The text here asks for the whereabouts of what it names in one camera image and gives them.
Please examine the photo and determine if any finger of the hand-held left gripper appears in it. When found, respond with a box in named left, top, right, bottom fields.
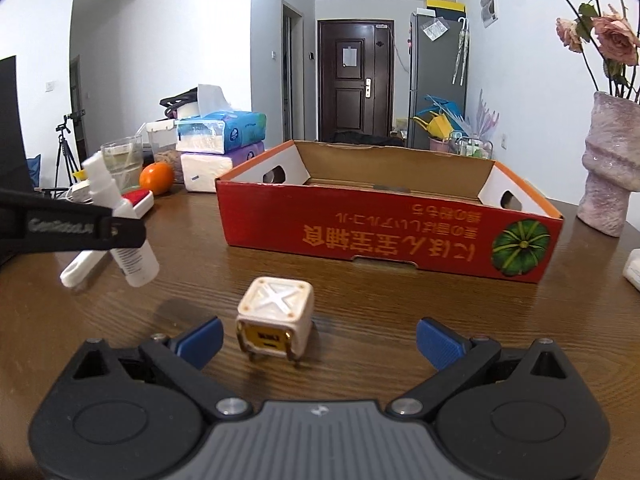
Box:
left=0, top=187, right=147, bottom=260

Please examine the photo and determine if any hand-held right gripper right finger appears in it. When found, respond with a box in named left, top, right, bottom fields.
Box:
left=385, top=316, right=576, bottom=419

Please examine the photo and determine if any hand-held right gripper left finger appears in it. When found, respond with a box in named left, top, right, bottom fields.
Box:
left=67, top=316, right=252, bottom=419

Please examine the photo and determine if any white spray bottle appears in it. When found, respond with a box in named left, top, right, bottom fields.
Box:
left=81, top=152, right=161, bottom=288

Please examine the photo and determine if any cream cube charger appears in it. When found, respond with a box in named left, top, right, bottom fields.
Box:
left=235, top=276, right=316, bottom=364

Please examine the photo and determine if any red cardboard box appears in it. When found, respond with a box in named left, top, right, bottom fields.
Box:
left=215, top=140, right=565, bottom=285

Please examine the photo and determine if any white plastic stick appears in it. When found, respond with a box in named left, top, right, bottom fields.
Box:
left=60, top=249, right=109, bottom=289

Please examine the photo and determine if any red and white lint brush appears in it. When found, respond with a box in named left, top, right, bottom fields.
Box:
left=121, top=189, right=155, bottom=219

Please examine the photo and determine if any clear drinking glass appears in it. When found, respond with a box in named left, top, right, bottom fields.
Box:
left=100, top=141, right=146, bottom=194

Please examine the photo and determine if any orange fruit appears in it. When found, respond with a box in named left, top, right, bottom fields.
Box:
left=139, top=161, right=175, bottom=196

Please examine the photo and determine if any black monitor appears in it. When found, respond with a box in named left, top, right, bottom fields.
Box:
left=0, top=56, right=32, bottom=191

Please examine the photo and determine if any clear food container white lid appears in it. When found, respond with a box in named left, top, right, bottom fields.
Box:
left=145, top=119, right=184, bottom=184

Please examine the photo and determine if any purple tissue pack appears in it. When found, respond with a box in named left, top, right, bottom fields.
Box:
left=180, top=141, right=266, bottom=194

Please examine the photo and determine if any blue tissue pack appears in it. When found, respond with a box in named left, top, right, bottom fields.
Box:
left=175, top=83, right=267, bottom=156

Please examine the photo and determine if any metal storage rack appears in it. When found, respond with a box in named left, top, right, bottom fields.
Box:
left=450, top=132, right=496, bottom=161

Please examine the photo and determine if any white tissue packet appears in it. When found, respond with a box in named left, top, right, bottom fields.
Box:
left=622, top=247, right=640, bottom=292

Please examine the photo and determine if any yellow bag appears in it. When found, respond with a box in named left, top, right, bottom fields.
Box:
left=412, top=112, right=454, bottom=141

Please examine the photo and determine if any black bag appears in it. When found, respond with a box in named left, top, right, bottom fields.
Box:
left=330, top=131, right=396, bottom=146

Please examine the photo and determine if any purple feather decoration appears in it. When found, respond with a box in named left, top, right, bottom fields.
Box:
left=472, top=89, right=501, bottom=141

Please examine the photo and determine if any pink textured vase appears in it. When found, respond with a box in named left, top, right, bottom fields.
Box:
left=576, top=91, right=640, bottom=238

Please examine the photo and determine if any dark brown entrance door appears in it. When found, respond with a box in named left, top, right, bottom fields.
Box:
left=316, top=19, right=394, bottom=143

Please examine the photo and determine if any grey refrigerator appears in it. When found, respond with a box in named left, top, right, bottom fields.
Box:
left=409, top=10, right=470, bottom=151

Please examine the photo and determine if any white folded umbrella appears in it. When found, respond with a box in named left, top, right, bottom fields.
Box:
left=451, top=16, right=471, bottom=86

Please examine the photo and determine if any yellow and black box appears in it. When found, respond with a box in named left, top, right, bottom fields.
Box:
left=426, top=0, right=467, bottom=15

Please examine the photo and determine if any dried pink rose bouquet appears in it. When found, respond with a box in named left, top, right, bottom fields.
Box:
left=497, top=0, right=640, bottom=104

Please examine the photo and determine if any black camera tripod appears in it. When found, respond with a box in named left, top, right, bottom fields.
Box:
left=52, top=109, right=87, bottom=189

